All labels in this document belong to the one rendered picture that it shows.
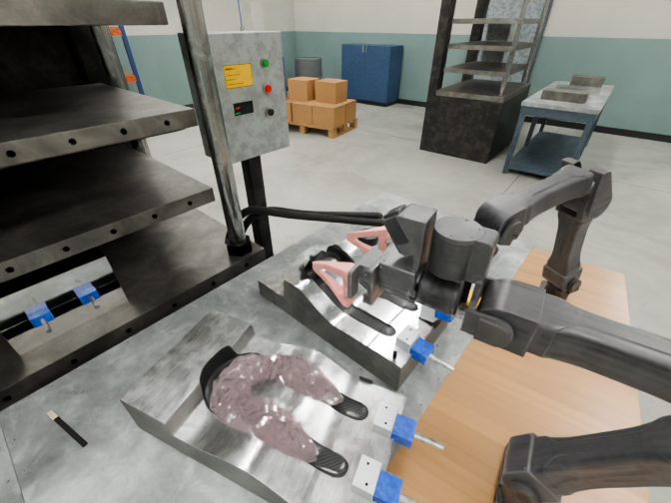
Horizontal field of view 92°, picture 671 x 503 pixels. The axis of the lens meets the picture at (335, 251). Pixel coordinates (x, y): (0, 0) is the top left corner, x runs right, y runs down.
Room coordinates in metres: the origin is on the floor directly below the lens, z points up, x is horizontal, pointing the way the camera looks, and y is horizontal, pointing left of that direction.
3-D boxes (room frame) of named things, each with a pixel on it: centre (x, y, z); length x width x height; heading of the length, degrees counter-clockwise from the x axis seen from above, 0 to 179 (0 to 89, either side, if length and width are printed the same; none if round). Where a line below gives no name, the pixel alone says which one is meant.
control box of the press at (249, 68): (1.31, 0.35, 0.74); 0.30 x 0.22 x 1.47; 139
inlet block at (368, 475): (0.21, -0.10, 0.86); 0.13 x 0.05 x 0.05; 66
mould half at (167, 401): (0.36, 0.13, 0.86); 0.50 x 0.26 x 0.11; 66
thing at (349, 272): (0.37, -0.01, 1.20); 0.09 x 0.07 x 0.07; 57
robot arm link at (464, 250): (0.31, -0.17, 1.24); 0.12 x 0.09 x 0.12; 57
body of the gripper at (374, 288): (0.36, -0.09, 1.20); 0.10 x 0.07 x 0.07; 147
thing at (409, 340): (0.47, -0.20, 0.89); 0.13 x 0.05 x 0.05; 49
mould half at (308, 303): (0.69, -0.04, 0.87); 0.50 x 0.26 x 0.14; 49
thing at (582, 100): (4.29, -2.86, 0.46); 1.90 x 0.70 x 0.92; 142
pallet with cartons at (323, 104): (5.81, 0.34, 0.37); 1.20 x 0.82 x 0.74; 60
